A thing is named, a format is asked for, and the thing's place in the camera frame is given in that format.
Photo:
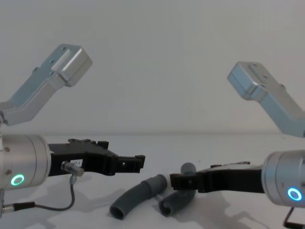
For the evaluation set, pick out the curved grey plastic pipe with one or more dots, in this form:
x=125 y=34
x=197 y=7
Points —
x=133 y=198

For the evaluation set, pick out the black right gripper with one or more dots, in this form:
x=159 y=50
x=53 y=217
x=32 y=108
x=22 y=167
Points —
x=228 y=177

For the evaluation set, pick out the white table cloth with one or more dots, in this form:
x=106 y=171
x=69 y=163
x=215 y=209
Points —
x=152 y=148

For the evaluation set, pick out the grey plastic pipe elbow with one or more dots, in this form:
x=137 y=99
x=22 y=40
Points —
x=175 y=201

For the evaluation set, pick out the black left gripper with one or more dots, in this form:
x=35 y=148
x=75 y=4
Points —
x=59 y=152

